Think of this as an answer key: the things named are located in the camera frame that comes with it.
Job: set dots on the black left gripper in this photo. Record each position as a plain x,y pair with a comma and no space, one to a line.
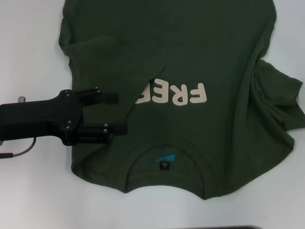
43,119

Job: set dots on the dark green FREE! t-shirt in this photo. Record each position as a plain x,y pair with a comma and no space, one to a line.
190,47

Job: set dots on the silver left wrist post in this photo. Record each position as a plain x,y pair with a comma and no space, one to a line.
22,99

